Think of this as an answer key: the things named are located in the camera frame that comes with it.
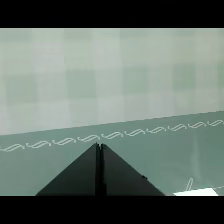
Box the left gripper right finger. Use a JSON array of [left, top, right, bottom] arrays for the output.
[[98, 143, 166, 197]]

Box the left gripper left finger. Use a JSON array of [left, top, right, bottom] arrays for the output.
[[35, 142, 101, 197]]

